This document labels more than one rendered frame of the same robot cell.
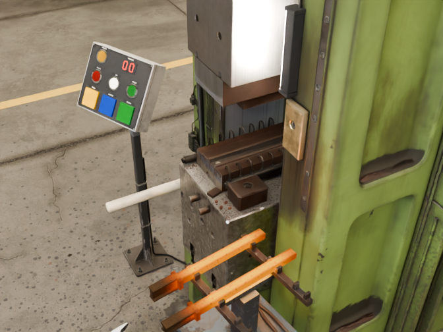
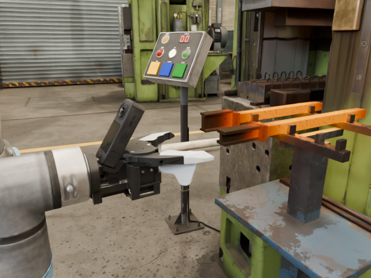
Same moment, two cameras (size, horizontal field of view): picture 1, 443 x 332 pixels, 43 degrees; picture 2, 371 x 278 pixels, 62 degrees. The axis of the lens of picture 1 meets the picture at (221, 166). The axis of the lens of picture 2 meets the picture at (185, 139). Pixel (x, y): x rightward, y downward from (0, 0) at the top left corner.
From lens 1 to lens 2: 1.13 m
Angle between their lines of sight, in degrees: 21
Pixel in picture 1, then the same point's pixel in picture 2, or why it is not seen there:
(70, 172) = not seen: hidden behind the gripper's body
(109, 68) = (170, 44)
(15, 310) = (72, 249)
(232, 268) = (273, 177)
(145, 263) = (181, 226)
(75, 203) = not seen: hidden behind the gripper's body
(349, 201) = not seen: outside the picture
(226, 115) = (261, 65)
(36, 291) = (93, 238)
